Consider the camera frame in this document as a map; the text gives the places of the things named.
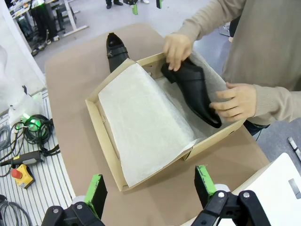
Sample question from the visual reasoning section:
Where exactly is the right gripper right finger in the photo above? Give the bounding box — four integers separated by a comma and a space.
194, 164, 271, 226

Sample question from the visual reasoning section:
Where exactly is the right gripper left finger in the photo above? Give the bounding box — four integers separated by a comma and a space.
41, 174, 108, 226

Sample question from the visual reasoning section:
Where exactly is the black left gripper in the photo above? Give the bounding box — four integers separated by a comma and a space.
123, 0, 165, 16

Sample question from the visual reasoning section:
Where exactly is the black leather dress shoe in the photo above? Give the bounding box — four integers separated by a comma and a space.
105, 32, 130, 73
160, 57, 222, 129

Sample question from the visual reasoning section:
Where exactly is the white tissue paper sheet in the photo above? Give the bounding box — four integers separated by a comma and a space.
97, 50, 236, 188

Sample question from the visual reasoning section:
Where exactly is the person's left forearm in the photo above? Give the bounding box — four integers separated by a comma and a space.
253, 83, 301, 126

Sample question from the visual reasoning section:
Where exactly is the person's right forearm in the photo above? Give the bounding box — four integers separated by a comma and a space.
175, 0, 247, 45

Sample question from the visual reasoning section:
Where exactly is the bystander in black shoes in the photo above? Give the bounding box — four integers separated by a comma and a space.
105, 0, 124, 9

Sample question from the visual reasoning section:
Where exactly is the brown cardboard shoe box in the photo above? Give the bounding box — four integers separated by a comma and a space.
85, 52, 247, 193

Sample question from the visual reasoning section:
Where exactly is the yellow emergency stop box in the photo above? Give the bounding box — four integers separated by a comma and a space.
10, 164, 36, 189

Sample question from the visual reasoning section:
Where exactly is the person's right hand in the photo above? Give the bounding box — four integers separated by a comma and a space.
163, 33, 194, 72

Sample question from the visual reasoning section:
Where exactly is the person's left hand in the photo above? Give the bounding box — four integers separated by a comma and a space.
209, 81, 257, 123

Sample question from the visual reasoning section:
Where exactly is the white-framed lab desk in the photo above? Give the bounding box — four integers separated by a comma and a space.
9, 0, 89, 38

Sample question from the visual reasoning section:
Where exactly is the grey flat bar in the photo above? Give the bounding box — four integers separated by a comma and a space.
287, 137, 301, 163

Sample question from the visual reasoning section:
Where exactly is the bystander in dark trousers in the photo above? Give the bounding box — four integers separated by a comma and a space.
30, 0, 60, 43

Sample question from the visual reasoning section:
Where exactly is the person in beige sweater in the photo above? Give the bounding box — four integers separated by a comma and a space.
221, 0, 301, 137

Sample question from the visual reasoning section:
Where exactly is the grey enabling handle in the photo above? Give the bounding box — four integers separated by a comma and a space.
0, 150, 45, 167

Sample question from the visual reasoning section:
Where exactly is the grey mannequin base plate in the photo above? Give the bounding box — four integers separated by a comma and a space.
218, 22, 232, 37

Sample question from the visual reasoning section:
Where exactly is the black cable coil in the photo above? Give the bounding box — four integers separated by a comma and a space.
14, 113, 61, 157

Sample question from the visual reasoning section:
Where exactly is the grey cable bundle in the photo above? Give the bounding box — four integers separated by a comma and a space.
0, 124, 12, 151
0, 194, 32, 226

